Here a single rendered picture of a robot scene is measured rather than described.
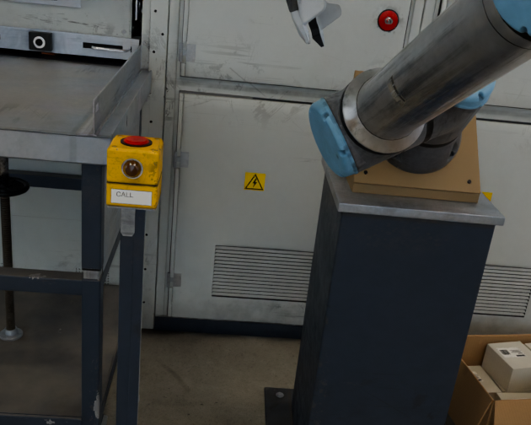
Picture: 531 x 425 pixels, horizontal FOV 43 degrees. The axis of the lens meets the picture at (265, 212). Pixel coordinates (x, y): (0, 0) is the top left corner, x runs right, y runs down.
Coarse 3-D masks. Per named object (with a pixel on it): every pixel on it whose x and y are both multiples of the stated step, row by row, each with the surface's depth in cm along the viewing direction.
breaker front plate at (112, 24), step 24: (0, 0) 183; (24, 0) 183; (48, 0) 184; (72, 0) 184; (96, 0) 184; (120, 0) 185; (0, 24) 186; (24, 24) 186; (48, 24) 186; (72, 24) 186; (96, 24) 187; (120, 24) 187
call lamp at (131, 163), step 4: (128, 160) 103; (132, 160) 103; (136, 160) 103; (124, 164) 103; (128, 164) 102; (132, 164) 102; (136, 164) 103; (140, 164) 103; (124, 168) 103; (128, 168) 102; (132, 168) 102; (136, 168) 102; (140, 168) 103; (124, 172) 103; (128, 172) 103; (132, 172) 103; (136, 172) 103; (140, 172) 103; (128, 176) 103; (132, 176) 103; (136, 176) 104
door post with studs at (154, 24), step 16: (144, 0) 181; (160, 0) 181; (144, 16) 183; (160, 16) 183; (144, 32) 184; (160, 32) 184; (144, 48) 186; (160, 48) 186; (144, 64) 188; (160, 64) 188; (160, 80) 189; (160, 96) 191; (160, 112) 193; (160, 128) 195; (144, 256) 210; (144, 272) 212; (144, 288) 214; (144, 304) 216; (144, 320) 219
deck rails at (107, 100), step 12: (132, 60) 170; (120, 72) 151; (132, 72) 172; (108, 84) 136; (120, 84) 152; (96, 96) 125; (108, 96) 137; (120, 96) 154; (96, 108) 143; (108, 108) 138; (96, 120) 126; (84, 132) 125; (96, 132) 126
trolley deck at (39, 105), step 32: (0, 64) 175; (32, 64) 180; (64, 64) 184; (0, 96) 145; (32, 96) 148; (64, 96) 151; (128, 96) 157; (0, 128) 124; (32, 128) 126; (64, 128) 128; (128, 128) 148; (64, 160) 127; (96, 160) 127
